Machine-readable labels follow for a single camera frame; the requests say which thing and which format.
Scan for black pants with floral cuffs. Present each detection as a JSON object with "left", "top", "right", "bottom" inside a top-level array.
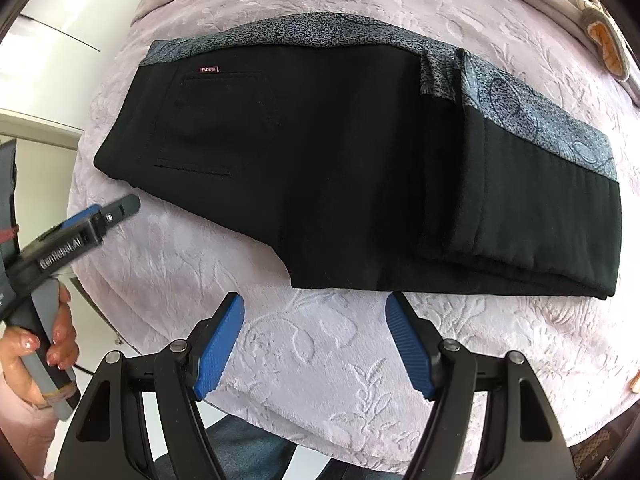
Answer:
[{"left": 93, "top": 12, "right": 622, "bottom": 302}]

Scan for brown patterned bag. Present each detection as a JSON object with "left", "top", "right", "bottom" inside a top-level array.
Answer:
[{"left": 567, "top": 427, "right": 640, "bottom": 480}]

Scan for beige patterned garment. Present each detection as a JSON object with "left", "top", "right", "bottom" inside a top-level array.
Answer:
[{"left": 564, "top": 0, "right": 632, "bottom": 82}]

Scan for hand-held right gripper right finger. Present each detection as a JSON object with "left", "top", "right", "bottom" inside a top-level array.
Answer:
[{"left": 385, "top": 291, "right": 577, "bottom": 480}]

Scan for person's left forearm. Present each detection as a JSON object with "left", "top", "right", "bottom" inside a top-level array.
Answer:
[{"left": 0, "top": 370, "right": 57, "bottom": 476}]

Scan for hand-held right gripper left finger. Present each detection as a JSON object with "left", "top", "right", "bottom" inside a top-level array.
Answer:
[{"left": 52, "top": 292, "right": 246, "bottom": 480}]

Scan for lilac embossed blanket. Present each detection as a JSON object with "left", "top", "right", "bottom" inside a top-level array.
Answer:
[{"left": 65, "top": 0, "right": 640, "bottom": 466}]

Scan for white wardrobe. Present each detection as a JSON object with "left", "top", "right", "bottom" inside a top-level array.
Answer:
[{"left": 0, "top": 0, "right": 153, "bottom": 136}]

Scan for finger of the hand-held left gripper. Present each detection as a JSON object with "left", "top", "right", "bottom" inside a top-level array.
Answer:
[{"left": 64, "top": 194, "right": 142, "bottom": 243}]

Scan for person's left hand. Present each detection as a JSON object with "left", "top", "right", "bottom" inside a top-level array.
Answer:
[{"left": 0, "top": 300, "right": 80, "bottom": 407}]

